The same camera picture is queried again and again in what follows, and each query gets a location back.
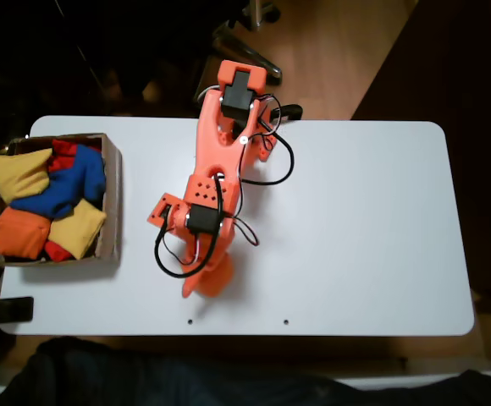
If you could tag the orange bean bag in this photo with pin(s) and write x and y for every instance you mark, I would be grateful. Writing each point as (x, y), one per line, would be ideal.
(218, 281)
(21, 232)

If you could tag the cardboard box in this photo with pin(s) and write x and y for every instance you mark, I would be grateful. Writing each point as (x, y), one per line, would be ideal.
(112, 203)

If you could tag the yellow bean bag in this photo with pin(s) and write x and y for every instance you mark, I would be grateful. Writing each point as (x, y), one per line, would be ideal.
(17, 177)
(78, 230)

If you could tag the red bean bag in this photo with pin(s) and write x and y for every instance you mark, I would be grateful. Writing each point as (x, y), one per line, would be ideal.
(57, 251)
(61, 154)

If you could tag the blue bean bag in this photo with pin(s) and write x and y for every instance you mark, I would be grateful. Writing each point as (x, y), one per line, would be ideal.
(76, 177)

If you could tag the person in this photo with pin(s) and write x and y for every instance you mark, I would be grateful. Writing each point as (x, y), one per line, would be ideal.
(144, 380)

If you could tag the black table clamp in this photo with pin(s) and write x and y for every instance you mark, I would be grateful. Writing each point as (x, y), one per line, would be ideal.
(292, 111)
(12, 308)

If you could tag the office chair base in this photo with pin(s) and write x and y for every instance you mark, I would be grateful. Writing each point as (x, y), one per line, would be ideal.
(245, 48)

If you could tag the orange camera mount with camera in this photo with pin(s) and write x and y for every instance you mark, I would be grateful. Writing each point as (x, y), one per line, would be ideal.
(156, 215)

